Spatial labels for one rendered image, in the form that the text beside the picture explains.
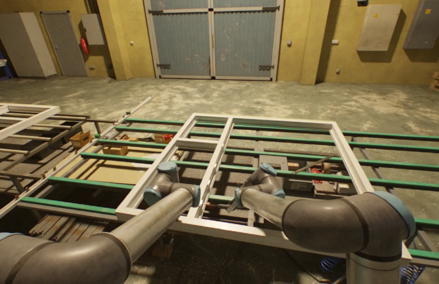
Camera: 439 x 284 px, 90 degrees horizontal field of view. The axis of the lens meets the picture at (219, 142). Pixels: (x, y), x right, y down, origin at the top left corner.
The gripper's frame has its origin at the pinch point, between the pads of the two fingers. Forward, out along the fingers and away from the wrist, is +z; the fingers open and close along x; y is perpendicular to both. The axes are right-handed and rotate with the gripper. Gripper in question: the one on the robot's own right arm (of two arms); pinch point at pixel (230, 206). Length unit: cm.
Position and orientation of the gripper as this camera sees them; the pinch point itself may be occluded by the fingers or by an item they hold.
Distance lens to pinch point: 133.7
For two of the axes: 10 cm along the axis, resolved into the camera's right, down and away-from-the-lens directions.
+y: -7.7, -6.4, -0.3
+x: -2.1, 3.0, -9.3
